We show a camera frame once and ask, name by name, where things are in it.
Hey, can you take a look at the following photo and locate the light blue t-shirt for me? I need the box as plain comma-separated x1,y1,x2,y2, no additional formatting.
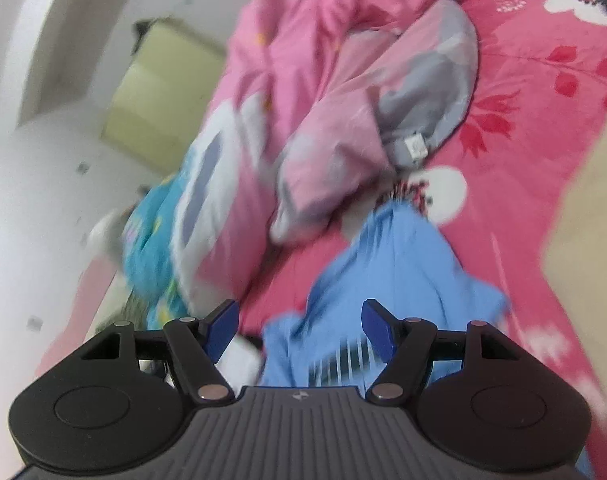
260,201,595,480

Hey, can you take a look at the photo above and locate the white crumpled sheet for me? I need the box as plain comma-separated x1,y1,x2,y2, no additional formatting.
216,336,264,394

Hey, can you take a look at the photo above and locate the teal floral quilt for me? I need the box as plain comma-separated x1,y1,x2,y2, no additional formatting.
122,174,188,330

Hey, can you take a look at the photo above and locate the folded beige garment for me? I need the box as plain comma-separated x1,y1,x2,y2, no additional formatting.
540,104,607,356

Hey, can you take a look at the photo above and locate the yellow green cabinet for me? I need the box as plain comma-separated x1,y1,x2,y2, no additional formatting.
102,18,226,174

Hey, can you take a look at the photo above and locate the pink grey white duvet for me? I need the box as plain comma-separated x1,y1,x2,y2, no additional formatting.
170,0,478,318

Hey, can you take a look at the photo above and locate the pink floral fleece blanket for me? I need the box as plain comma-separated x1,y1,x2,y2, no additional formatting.
32,0,607,480

